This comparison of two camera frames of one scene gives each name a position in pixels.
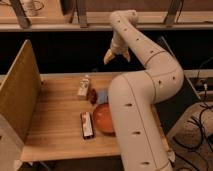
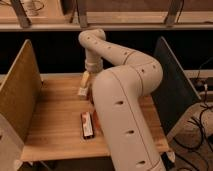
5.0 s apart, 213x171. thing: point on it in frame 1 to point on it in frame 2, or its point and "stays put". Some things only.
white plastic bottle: (84, 86) stays put
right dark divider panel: (171, 110) stays put
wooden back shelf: (94, 15) stays put
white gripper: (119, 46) to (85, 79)
